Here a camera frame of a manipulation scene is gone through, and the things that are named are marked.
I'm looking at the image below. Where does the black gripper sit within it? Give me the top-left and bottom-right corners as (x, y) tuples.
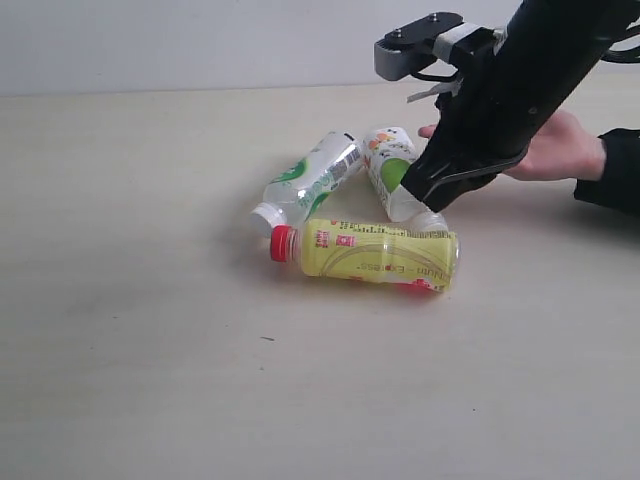
(402, 1), (639, 212)

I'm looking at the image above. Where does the green apple label bottle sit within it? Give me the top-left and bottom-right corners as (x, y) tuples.
(363, 126), (448, 232)

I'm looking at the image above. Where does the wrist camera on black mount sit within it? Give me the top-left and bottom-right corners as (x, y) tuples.
(373, 12), (497, 83)

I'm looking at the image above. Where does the black sleeved forearm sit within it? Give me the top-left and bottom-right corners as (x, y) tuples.
(574, 128), (639, 217)

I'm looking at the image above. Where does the green white label bottle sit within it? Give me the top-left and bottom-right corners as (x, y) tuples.
(250, 131), (363, 238)

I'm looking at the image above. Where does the yellow label bottle red cap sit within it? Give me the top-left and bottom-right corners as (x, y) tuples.
(270, 219), (460, 293)

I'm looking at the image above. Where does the person's open hand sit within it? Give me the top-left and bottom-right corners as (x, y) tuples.
(417, 109), (608, 183)

